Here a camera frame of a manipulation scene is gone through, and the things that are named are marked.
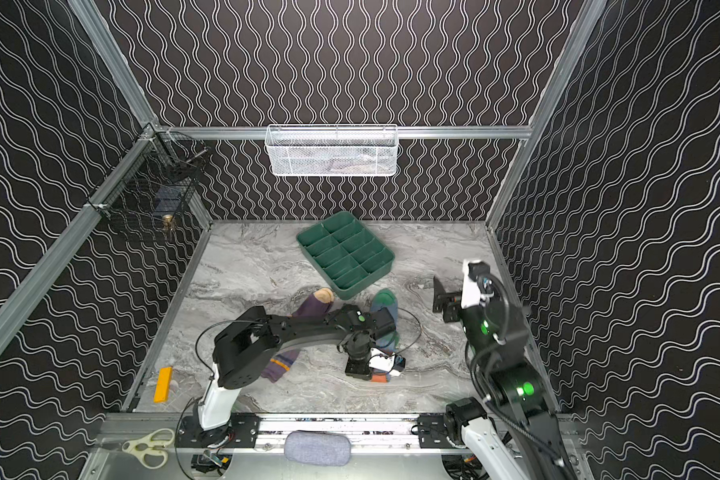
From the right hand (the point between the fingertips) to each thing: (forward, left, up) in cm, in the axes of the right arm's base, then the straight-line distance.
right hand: (458, 273), depth 65 cm
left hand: (-13, +18, -31) cm, 38 cm away
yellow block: (-15, +76, -31) cm, 84 cm away
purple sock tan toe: (+11, +37, -31) cm, 50 cm away
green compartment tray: (+27, +28, -26) cm, 47 cm away
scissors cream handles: (-30, +72, -30) cm, 83 cm away
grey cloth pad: (-29, +32, -30) cm, 52 cm away
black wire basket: (+38, +87, -1) cm, 95 cm away
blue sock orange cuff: (+13, +16, -32) cm, 38 cm away
